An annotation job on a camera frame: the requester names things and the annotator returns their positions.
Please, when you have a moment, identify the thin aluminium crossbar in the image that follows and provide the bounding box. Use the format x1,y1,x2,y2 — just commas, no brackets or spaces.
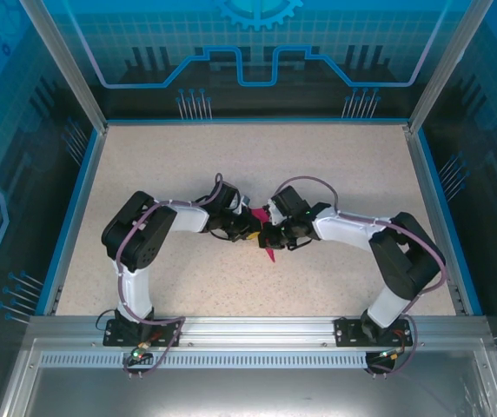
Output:
103,117,413,129

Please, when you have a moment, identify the pink paper sheet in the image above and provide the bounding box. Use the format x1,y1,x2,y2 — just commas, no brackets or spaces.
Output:
249,206,279,265

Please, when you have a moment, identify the metal tray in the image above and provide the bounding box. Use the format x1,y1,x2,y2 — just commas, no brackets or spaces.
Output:
0,336,497,417

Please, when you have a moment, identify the blue table edge strip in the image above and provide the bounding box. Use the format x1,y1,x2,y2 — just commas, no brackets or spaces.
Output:
414,128,487,317
34,128,109,317

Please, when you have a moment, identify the aluminium frame post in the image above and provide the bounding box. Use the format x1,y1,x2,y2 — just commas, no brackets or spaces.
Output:
18,0,109,134
406,0,496,134

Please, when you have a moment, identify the aluminium mounting rail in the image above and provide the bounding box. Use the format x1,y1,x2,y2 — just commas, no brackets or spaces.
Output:
26,315,491,348

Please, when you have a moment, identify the blue gear print panel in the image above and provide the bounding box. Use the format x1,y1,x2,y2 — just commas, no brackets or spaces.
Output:
42,0,471,121

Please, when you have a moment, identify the blue circuit print panel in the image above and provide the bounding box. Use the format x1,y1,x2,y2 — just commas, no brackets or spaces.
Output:
0,0,102,417
421,0,497,348

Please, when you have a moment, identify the purple cable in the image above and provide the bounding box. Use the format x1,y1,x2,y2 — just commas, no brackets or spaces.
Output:
116,172,226,377
272,175,448,377

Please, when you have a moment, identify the slotted cable duct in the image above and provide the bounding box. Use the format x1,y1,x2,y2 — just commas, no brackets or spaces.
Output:
38,352,406,367

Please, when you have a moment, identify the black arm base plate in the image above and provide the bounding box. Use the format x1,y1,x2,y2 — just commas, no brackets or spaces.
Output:
103,319,183,348
334,316,414,348

